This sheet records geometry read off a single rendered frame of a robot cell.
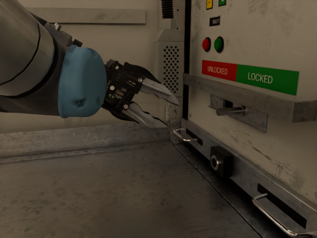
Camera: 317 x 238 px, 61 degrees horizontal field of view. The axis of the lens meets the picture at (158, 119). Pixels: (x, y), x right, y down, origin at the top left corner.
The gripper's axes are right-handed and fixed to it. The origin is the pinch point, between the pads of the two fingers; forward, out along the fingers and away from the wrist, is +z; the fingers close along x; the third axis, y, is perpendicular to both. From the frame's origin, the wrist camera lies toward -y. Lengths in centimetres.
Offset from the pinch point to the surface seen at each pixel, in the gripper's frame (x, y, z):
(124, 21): 15.7, -36.4, -10.4
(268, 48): 17.5, 8.2, 7.1
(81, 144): -21.1, -28.3, -6.1
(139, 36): 14.4, -37.5, -4.2
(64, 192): -24.8, -5.8, -8.6
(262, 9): 23.1, 5.6, 3.9
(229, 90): 9.0, 3.6, 7.5
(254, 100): 8.7, 11.4, 7.6
